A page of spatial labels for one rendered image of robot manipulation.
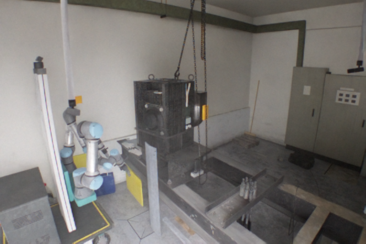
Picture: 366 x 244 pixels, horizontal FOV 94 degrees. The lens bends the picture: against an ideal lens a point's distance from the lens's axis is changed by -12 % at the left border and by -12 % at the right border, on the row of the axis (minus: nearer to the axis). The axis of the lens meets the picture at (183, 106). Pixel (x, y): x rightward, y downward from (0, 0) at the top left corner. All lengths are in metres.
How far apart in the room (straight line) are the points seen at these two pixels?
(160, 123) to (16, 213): 1.31
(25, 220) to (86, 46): 1.95
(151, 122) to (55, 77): 1.34
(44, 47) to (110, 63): 0.81
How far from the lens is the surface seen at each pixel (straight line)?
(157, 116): 1.82
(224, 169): 2.54
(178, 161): 1.86
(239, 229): 1.60
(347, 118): 4.12
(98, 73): 2.78
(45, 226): 1.97
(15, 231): 1.95
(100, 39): 2.80
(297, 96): 4.28
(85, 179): 1.72
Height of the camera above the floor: 1.80
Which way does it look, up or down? 13 degrees down
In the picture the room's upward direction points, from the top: straight up
